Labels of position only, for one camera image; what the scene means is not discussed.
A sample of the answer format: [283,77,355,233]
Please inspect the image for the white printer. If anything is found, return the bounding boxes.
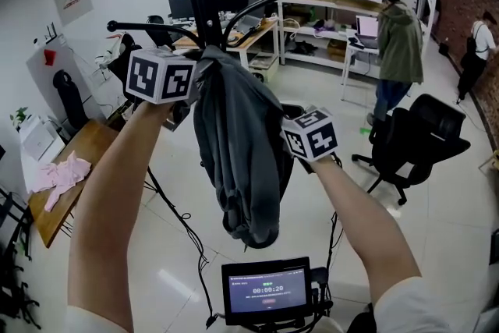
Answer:
[17,115,65,161]

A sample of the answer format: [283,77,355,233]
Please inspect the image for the green potted plant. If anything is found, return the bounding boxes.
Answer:
[9,106,30,129]

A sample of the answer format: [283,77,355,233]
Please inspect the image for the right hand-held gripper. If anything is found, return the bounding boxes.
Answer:
[280,103,339,162]

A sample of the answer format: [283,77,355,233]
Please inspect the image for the grey garment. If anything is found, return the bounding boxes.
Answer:
[193,44,293,245]

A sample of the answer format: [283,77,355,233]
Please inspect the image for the person's right forearm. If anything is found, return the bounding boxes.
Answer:
[310,155,424,305]

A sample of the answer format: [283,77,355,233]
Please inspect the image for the wooden table black legs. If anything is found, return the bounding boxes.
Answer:
[27,119,120,250]

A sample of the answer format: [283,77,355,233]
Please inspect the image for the wooden easel stand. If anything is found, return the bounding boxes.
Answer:
[479,150,499,172]

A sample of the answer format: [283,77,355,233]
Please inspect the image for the black desk monitor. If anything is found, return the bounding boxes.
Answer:
[168,0,196,21]

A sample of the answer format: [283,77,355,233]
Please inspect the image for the open laptop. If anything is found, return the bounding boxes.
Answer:
[355,14,381,50]

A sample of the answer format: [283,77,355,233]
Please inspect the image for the black chest-mounted screen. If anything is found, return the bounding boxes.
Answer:
[221,256,313,327]

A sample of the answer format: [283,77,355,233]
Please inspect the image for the pink cloth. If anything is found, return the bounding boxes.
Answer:
[29,151,93,212]

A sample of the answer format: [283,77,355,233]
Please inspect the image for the black office chair white label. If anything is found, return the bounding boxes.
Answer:
[352,93,472,207]

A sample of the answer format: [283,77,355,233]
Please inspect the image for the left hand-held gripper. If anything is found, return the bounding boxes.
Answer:
[125,48,203,132]

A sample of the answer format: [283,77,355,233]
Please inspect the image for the black floor cable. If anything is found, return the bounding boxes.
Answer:
[147,167,219,328]

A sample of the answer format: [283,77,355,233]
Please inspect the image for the white desk wooden top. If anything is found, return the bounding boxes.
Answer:
[171,17,280,71]

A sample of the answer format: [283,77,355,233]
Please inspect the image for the person's white shirt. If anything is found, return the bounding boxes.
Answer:
[64,276,453,333]

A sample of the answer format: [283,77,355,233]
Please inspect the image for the black router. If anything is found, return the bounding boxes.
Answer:
[42,22,59,44]

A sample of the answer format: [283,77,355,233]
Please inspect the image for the person's left forearm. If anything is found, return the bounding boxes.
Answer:
[66,99,176,331]

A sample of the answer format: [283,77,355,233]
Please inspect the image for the white garment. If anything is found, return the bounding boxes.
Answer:
[95,34,126,69]

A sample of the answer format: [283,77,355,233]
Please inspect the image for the white cabinet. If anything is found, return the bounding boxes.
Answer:
[25,34,106,129]

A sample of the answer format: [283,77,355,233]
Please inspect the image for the small white table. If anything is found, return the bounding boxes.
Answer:
[341,37,414,102]

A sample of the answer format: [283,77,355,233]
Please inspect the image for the black folding stand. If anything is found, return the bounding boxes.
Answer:
[0,186,42,328]

